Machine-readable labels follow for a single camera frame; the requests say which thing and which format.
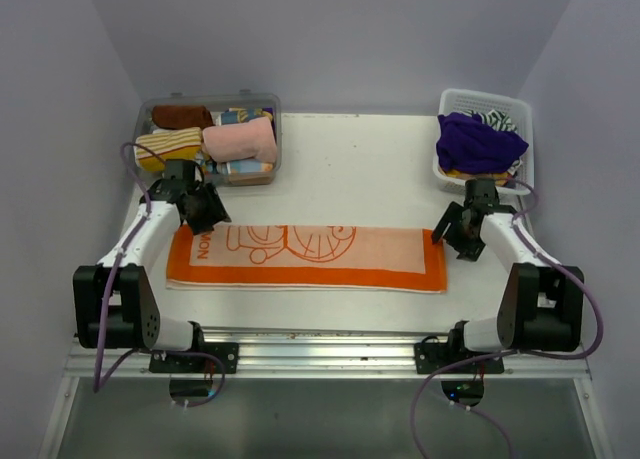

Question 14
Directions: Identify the orange white towel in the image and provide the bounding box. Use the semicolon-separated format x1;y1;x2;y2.
166;224;448;293

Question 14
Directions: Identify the pink terry towel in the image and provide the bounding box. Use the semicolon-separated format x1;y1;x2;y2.
202;117;278;163

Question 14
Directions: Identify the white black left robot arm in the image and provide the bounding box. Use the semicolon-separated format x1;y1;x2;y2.
73;160;230;372

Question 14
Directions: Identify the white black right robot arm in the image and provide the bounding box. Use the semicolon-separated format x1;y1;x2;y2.
431;178;584;372

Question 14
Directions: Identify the purple towel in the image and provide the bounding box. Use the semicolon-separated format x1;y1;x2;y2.
436;112;529;175

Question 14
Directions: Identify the light blue orange rolled towel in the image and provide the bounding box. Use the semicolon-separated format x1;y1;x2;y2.
216;159;274;176

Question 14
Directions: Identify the yellow striped rolled towel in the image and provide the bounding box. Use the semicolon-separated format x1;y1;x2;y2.
134;127;210;173

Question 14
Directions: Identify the clear plastic storage bin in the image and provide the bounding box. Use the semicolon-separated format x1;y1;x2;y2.
133;91;282;186

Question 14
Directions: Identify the black white striped towel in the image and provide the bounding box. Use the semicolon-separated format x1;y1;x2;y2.
461;109;518;133

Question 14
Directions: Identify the brown rolled towel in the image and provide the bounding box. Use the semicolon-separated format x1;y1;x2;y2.
151;105;214;130

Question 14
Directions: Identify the blue yellow patterned rolled towel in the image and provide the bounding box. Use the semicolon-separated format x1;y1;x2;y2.
215;107;274;126

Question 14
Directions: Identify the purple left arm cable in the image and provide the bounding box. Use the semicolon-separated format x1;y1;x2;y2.
92;141;226;409

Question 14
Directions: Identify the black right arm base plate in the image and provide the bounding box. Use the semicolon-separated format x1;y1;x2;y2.
413;335;505;375

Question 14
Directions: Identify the aluminium table edge rail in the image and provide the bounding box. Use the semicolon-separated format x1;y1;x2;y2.
63;328;590;380

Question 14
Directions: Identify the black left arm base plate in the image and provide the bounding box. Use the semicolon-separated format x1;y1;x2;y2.
149;342;240;375

